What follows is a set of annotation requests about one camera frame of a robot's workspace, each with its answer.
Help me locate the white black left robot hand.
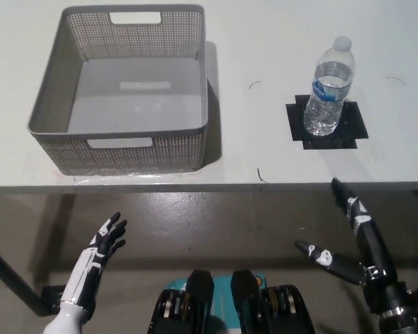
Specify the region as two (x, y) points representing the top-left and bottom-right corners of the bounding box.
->
(60, 212), (128, 308)

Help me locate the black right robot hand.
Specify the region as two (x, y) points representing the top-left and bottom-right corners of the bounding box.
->
(294, 177), (415, 315)

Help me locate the clear plastic water bottle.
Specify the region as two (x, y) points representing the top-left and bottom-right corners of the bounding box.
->
(302, 35), (356, 137)

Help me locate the black floor tape patch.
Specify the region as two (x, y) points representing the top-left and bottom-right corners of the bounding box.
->
(40, 285), (68, 316)

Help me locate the dark metal table leg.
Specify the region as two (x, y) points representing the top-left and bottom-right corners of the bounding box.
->
(0, 239), (45, 317)

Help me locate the grey perforated plastic basket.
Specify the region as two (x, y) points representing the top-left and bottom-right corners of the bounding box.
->
(26, 3), (210, 176)

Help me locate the black teal robot body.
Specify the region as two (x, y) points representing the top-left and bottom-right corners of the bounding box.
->
(146, 268), (316, 334)

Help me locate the black tape square marker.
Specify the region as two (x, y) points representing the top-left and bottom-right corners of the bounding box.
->
(286, 94), (369, 152)

